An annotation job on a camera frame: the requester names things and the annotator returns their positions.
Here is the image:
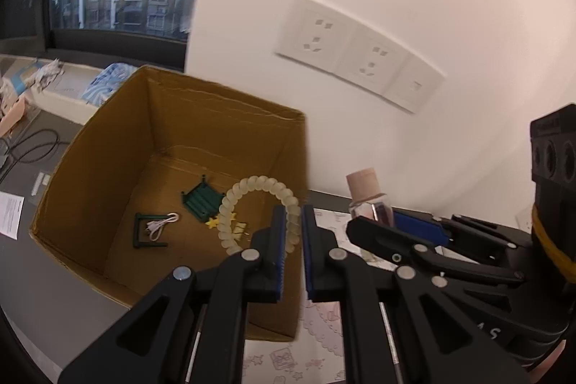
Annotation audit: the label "small clear bottle pink cap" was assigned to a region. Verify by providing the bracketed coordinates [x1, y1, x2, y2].
[347, 168, 395, 227]

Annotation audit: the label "white beaded ring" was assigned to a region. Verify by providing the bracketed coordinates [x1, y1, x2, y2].
[217, 175, 302, 257]

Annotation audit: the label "pink patterned table mat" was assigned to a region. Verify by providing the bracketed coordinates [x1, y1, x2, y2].
[241, 207, 478, 384]

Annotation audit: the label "yellow star stickers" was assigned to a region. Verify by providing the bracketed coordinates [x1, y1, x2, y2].
[205, 212, 236, 229]

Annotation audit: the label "small beige packet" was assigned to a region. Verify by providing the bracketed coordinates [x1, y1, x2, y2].
[232, 222, 247, 239]

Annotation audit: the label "dark green slatted toy bench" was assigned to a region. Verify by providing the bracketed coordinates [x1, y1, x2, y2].
[181, 175, 225, 223]

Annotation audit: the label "brown cardboard box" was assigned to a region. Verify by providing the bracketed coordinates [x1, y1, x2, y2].
[29, 64, 309, 342]

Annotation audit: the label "white paper sheet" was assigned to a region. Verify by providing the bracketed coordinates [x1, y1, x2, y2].
[0, 192, 24, 240]

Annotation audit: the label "blue white patterned bag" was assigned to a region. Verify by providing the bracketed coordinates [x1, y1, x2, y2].
[81, 62, 137, 106]

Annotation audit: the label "dark green frame stand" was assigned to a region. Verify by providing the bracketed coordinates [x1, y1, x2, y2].
[132, 212, 169, 249]

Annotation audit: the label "white usb cable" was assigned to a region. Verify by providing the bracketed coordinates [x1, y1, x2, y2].
[145, 211, 182, 243]

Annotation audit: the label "black camera block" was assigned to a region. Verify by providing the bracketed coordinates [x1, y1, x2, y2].
[529, 103, 575, 199]

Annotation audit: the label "white triple wall socket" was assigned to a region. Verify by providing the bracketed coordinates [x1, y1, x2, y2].
[276, 0, 445, 114]

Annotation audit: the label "black cable on desk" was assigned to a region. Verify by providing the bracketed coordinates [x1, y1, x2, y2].
[0, 127, 60, 182]

